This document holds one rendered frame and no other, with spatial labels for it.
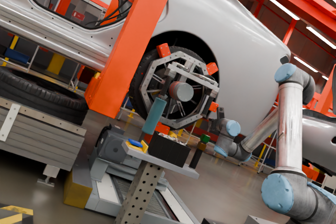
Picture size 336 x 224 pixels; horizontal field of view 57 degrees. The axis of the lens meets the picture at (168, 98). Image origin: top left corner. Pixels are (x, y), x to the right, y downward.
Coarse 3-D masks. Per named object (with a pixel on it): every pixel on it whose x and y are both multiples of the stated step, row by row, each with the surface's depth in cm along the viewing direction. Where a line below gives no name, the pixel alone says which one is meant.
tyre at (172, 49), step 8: (176, 48) 236; (184, 48) 238; (144, 56) 239; (152, 56) 231; (192, 56) 241; (144, 64) 230; (136, 72) 230; (144, 72) 231; (136, 80) 230; (128, 88) 245; (136, 88) 230; (136, 96) 231; (136, 104) 232; (144, 112) 235; (176, 128) 244
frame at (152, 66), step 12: (156, 60) 223; (168, 60) 226; (192, 60) 232; (204, 72) 236; (144, 84) 228; (144, 96) 224; (204, 96) 244; (168, 120) 232; (180, 120) 237; (192, 120) 238
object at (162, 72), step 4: (156, 72) 251; (160, 72) 252; (160, 76) 253; (164, 76) 254; (160, 80) 253; (148, 84) 253; (156, 84) 252; (160, 84) 251; (148, 88) 253; (156, 88) 253; (160, 88) 250; (152, 92) 252; (152, 96) 253; (156, 96) 254; (168, 100) 257; (172, 100) 258; (172, 104) 259
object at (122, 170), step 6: (108, 168) 225; (114, 168) 227; (120, 168) 228; (126, 168) 229; (132, 168) 236; (114, 174) 227; (120, 174) 229; (126, 174) 230; (132, 174) 231; (162, 180) 240; (156, 186) 239; (162, 186) 240
